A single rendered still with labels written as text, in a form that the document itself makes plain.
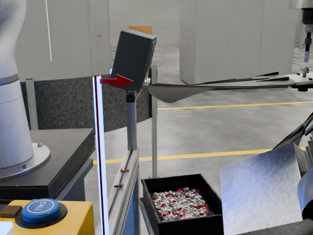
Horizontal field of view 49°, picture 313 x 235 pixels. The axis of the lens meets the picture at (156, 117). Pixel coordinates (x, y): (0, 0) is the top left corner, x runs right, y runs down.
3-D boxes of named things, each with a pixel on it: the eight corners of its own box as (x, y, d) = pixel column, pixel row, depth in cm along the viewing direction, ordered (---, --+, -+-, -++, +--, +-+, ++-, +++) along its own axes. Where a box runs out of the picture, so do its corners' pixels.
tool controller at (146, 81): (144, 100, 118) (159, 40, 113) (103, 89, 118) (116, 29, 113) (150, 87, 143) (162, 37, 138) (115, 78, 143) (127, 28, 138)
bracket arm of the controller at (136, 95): (134, 103, 113) (134, 93, 112) (125, 103, 113) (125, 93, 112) (141, 89, 136) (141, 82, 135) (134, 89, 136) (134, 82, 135)
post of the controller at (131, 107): (136, 150, 117) (134, 93, 112) (127, 150, 118) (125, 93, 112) (137, 147, 120) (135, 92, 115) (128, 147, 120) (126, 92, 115)
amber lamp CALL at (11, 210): (16, 218, 37) (15, 213, 37) (-1, 217, 38) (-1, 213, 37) (23, 210, 39) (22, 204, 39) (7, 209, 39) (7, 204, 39)
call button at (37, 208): (53, 229, 36) (52, 214, 36) (16, 228, 37) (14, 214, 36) (65, 210, 40) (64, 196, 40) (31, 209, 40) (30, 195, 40)
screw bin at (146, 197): (233, 242, 76) (234, 214, 74) (158, 253, 72) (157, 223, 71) (200, 196, 96) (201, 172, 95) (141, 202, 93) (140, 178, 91)
